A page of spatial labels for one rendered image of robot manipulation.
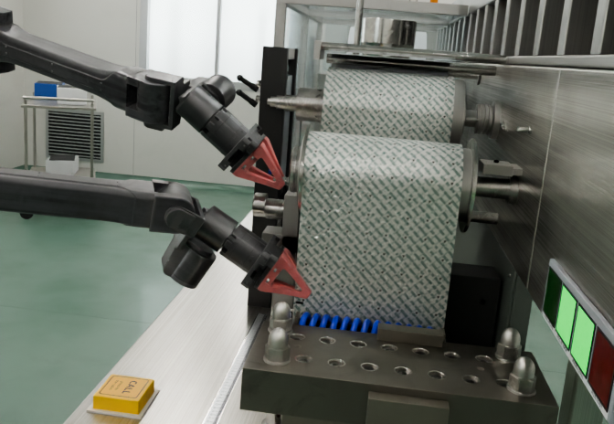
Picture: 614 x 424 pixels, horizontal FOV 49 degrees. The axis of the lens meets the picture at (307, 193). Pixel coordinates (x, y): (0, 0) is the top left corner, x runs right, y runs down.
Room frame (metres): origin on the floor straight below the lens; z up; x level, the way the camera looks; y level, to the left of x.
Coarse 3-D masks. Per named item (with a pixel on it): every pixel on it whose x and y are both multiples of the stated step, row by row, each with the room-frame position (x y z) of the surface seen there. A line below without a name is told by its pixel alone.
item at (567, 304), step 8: (568, 296) 0.66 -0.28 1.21; (560, 304) 0.68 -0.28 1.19; (568, 304) 0.66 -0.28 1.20; (560, 312) 0.68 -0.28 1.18; (568, 312) 0.65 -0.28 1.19; (560, 320) 0.68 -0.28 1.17; (568, 320) 0.65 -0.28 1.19; (560, 328) 0.67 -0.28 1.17; (568, 328) 0.64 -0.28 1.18; (568, 336) 0.64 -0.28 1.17; (568, 344) 0.64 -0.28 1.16
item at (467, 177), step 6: (468, 150) 1.02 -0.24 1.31; (300, 156) 1.00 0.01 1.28; (468, 156) 1.00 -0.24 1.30; (300, 162) 1.00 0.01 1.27; (468, 162) 0.99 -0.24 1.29; (468, 168) 0.98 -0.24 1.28; (468, 174) 0.98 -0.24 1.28; (462, 180) 0.97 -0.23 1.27; (468, 180) 0.97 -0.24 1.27; (462, 186) 0.97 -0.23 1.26; (468, 186) 0.97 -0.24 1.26; (462, 192) 0.97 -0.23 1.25; (468, 192) 0.97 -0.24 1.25; (462, 198) 0.97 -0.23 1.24; (468, 198) 0.97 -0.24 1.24; (462, 204) 0.97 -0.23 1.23; (468, 204) 0.97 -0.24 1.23; (462, 210) 0.98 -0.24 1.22; (462, 216) 0.99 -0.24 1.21
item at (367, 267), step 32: (320, 224) 0.98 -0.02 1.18; (352, 224) 0.98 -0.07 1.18; (384, 224) 0.98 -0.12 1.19; (416, 224) 0.97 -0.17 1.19; (448, 224) 0.97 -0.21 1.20; (320, 256) 0.98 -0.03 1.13; (352, 256) 0.98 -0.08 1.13; (384, 256) 0.98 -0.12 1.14; (416, 256) 0.97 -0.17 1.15; (448, 256) 0.97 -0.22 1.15; (320, 288) 0.98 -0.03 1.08; (352, 288) 0.98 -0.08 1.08; (384, 288) 0.97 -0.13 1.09; (416, 288) 0.97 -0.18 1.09; (448, 288) 0.97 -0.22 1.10; (352, 320) 0.98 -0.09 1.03; (384, 320) 0.97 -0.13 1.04; (416, 320) 0.97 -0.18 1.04
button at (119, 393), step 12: (108, 384) 0.92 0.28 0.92; (120, 384) 0.92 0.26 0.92; (132, 384) 0.92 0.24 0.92; (144, 384) 0.93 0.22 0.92; (96, 396) 0.88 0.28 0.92; (108, 396) 0.88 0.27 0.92; (120, 396) 0.89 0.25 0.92; (132, 396) 0.89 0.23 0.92; (144, 396) 0.90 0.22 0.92; (96, 408) 0.88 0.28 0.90; (108, 408) 0.88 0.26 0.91; (120, 408) 0.88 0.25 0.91; (132, 408) 0.88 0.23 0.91
